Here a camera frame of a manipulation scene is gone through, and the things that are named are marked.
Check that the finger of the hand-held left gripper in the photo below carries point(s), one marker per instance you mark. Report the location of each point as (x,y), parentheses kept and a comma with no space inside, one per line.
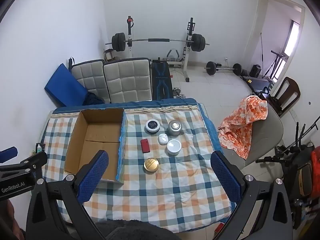
(7,155)

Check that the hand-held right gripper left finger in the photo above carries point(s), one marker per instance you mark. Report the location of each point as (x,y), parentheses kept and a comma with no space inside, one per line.
(93,176)

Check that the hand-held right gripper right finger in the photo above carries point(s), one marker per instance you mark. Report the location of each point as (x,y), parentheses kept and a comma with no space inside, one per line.
(226,177)

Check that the cardboard box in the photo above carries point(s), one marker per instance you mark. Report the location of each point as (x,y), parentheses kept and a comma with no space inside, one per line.
(100,135)

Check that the gold round compact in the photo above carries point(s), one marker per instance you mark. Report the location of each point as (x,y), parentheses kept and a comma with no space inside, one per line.
(151,165)

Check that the white round jar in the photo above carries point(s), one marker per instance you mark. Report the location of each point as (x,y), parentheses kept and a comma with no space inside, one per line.
(174,147)

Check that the silver round tin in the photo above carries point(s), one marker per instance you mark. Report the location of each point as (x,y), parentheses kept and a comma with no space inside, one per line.
(174,127)

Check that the black and white round tin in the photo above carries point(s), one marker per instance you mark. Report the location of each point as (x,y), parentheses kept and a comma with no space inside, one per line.
(153,125)

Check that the person's left forearm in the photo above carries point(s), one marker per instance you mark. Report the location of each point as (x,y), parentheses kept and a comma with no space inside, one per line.
(8,220)

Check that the plaid blanket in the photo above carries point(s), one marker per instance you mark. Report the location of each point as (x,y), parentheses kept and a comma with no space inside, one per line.
(175,192)

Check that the orange floral cloth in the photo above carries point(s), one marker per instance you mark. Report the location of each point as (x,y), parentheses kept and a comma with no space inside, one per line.
(242,125)

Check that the red rectangular case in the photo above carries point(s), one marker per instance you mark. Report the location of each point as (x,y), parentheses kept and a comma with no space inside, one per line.
(145,145)

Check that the grey chair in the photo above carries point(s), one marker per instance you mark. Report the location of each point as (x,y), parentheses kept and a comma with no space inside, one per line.
(271,130)

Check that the black tripod stands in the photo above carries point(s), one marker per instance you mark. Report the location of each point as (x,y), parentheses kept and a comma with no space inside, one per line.
(287,152)

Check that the small white case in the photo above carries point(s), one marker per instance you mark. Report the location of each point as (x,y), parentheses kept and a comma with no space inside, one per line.
(163,138)

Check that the dark blue cloth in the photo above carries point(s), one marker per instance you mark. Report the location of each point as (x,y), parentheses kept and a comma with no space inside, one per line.
(93,99)

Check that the black and orange bag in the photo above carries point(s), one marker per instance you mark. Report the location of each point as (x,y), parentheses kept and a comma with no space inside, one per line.
(306,175)

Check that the blue folded mat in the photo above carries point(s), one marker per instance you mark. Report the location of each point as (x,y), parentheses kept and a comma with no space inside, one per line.
(65,86)

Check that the chrome dumbbell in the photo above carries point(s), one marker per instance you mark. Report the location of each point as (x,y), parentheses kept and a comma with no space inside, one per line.
(179,93)

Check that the grey tufted cushion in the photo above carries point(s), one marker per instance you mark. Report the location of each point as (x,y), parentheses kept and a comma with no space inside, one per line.
(128,80)
(91,80)

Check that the black treadmill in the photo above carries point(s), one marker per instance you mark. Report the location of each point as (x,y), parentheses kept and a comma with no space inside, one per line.
(257,83)

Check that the dark wooden chair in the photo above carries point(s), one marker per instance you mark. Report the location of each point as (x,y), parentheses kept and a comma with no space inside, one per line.
(287,92)

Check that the black speaker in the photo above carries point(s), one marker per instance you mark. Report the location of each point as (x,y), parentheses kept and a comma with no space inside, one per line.
(255,71)

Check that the short barbell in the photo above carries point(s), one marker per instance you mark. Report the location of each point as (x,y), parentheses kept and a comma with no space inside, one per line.
(211,68)

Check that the black weight bench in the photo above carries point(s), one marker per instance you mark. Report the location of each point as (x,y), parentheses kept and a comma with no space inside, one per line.
(161,80)

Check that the white barbell rack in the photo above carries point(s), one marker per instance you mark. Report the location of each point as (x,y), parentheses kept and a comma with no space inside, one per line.
(186,62)

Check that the black folding stand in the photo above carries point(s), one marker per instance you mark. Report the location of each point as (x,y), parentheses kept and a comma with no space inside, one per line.
(276,62)

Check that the long barbell with black plates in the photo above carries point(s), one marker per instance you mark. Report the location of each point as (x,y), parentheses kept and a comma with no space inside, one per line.
(157,40)

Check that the window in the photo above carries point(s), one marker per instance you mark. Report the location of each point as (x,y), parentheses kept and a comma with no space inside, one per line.
(292,40)

